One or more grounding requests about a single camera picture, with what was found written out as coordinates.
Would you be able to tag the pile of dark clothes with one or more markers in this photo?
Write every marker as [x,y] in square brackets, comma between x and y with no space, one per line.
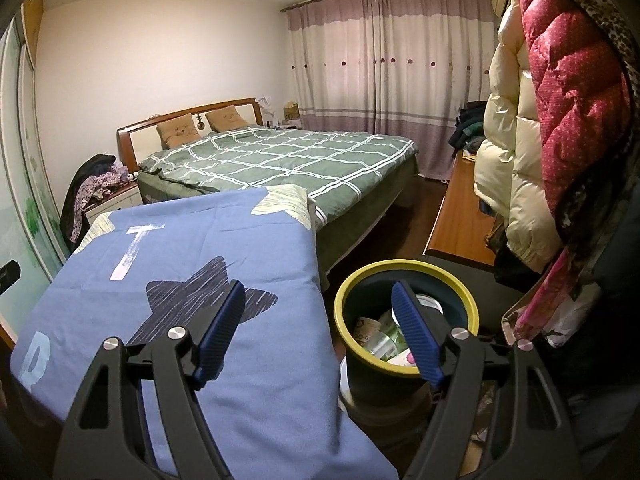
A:
[467,127]

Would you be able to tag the paper cup with pink print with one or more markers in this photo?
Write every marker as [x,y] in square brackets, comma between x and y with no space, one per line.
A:
[405,362]

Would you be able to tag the wooden desk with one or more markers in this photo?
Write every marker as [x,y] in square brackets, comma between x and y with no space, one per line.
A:
[460,210]

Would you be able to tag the brown patterned handbag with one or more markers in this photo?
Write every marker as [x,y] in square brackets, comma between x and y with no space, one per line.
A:
[496,235]

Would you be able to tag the small cardboard box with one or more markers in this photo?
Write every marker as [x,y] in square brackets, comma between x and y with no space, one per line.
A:
[292,111]

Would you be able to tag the clear plastic cup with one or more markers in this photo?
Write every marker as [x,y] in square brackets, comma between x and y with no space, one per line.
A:
[392,337]

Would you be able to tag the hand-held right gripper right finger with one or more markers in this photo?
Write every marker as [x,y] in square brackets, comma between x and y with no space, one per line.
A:
[417,335]

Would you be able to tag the green checked duvet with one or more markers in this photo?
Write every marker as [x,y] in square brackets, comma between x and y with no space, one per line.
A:
[280,160]

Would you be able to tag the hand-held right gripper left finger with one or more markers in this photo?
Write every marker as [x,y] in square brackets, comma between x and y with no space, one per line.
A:
[220,330]

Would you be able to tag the pink and white curtain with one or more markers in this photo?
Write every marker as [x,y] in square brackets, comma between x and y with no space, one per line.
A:
[390,60]

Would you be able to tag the white nightstand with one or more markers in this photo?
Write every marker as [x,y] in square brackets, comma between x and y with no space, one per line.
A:
[117,205]

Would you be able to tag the white puffer jacket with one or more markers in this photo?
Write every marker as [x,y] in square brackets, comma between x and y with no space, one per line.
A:
[515,160]

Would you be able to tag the blue printed tablecloth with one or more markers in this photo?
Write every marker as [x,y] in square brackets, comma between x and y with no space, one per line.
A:
[200,240]

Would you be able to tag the white plastic bag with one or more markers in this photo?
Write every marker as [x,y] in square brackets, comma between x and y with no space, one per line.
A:
[565,322]

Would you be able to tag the red quilted jacket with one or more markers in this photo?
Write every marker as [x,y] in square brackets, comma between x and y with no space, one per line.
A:
[575,110]

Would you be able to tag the yellow-rimmed dark trash bin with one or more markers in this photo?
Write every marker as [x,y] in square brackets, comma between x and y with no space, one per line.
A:
[370,292]

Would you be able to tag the sliding wardrobe door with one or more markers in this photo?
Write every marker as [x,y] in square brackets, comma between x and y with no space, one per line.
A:
[25,185]

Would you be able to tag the pink plastic bag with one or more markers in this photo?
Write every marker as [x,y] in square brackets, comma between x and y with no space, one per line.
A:
[542,300]

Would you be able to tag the wooden bed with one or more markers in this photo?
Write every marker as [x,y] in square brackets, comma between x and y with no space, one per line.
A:
[360,220]

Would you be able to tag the brown pillow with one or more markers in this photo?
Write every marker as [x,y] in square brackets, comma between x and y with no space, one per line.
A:
[179,131]
[226,119]

